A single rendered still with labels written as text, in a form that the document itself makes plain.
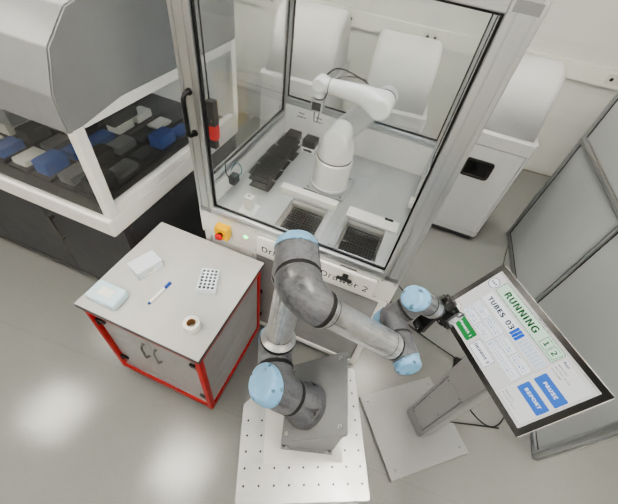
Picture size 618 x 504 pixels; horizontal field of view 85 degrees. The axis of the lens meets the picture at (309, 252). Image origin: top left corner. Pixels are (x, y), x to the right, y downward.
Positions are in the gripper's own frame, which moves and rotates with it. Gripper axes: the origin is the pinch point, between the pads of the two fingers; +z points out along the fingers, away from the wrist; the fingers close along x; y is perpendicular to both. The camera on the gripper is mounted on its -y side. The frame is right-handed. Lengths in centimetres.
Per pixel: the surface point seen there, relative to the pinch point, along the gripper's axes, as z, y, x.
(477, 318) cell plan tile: 14.8, 6.2, 0.5
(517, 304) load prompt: 14.9, 20.7, -2.2
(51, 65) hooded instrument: -124, -39, 95
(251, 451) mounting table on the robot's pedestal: -36, -74, -16
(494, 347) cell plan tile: 14.8, 5.4, -11.3
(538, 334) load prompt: 14.9, 20.0, -14.1
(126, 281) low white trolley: -69, -101, 68
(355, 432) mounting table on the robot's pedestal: -7, -50, -20
